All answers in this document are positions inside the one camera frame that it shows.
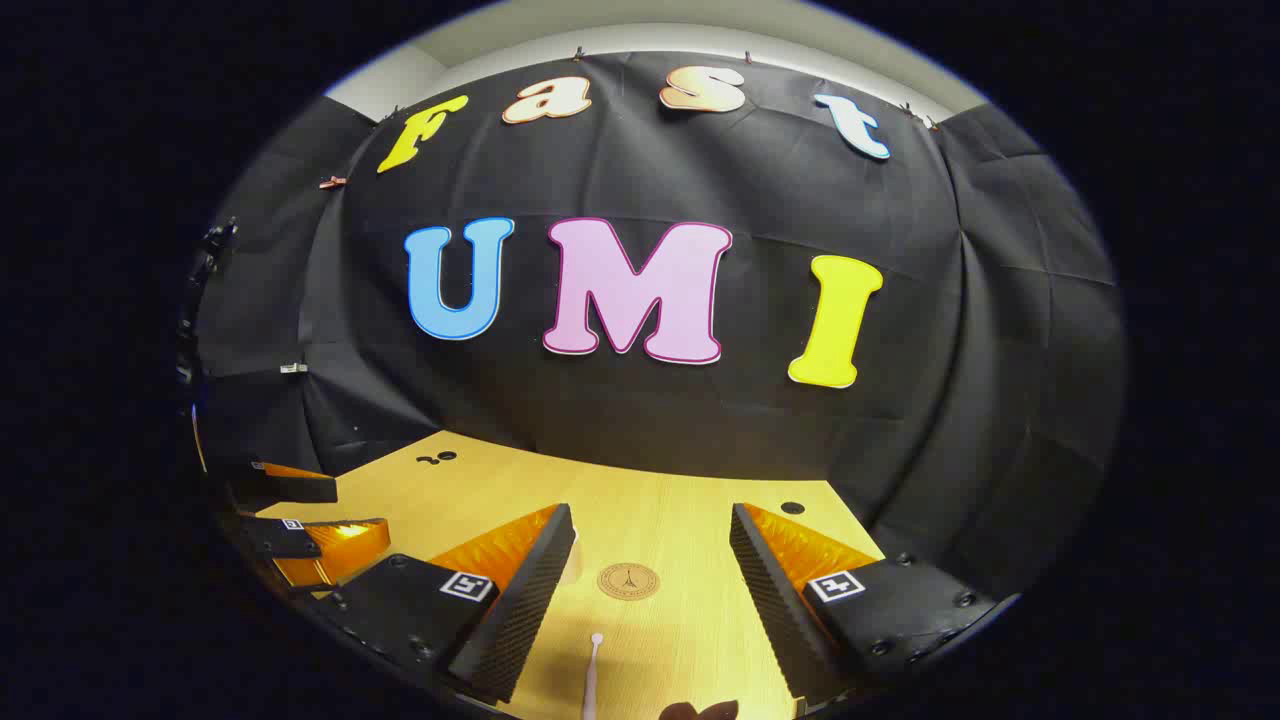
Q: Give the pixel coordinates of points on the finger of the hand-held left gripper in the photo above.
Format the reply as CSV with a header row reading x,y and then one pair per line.
x,y
290,490
340,550

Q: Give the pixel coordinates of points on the white toothbrush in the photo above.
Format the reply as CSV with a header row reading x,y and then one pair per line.
x,y
593,675

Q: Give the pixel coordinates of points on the wooden desktop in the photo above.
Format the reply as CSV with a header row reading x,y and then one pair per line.
x,y
660,530

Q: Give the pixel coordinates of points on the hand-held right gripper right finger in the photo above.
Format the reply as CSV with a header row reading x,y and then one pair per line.
x,y
775,610

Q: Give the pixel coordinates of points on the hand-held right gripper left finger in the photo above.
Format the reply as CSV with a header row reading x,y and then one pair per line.
x,y
520,610

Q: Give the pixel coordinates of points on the round cork coaster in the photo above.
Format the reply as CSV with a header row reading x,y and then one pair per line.
x,y
628,581

